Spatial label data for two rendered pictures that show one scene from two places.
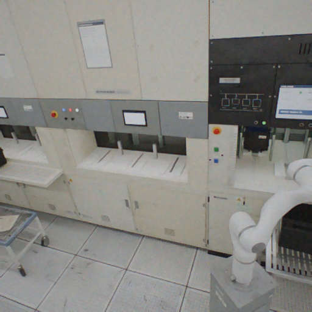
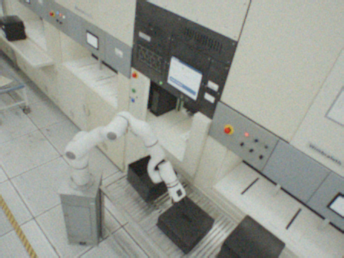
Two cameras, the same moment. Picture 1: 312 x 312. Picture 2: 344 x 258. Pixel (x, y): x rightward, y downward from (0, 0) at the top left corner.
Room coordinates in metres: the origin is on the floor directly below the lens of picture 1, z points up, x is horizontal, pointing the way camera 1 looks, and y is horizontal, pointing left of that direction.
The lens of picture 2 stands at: (-0.20, -1.31, 2.43)
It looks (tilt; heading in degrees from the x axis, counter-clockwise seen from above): 38 degrees down; 14
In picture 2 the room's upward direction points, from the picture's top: 11 degrees clockwise
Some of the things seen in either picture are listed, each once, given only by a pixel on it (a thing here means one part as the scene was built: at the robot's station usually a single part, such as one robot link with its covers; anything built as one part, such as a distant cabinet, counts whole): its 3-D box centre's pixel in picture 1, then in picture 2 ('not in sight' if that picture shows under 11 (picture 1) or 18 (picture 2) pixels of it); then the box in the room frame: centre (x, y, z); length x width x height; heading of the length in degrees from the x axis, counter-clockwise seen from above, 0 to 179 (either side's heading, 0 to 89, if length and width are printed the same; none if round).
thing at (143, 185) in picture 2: (304, 226); (151, 176); (1.12, -0.90, 0.85); 0.28 x 0.28 x 0.17; 61
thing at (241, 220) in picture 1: (243, 235); (81, 148); (0.92, -0.42, 1.07); 0.19 x 0.12 x 0.24; 8
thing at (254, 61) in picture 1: (267, 152); (192, 117); (1.87, -0.98, 0.98); 0.95 x 0.88 x 1.95; 156
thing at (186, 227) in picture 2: not in sight; (186, 221); (0.88, -1.28, 0.83); 0.29 x 0.29 x 0.13; 68
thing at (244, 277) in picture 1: (243, 265); (81, 172); (0.89, -0.42, 0.85); 0.19 x 0.19 x 0.18
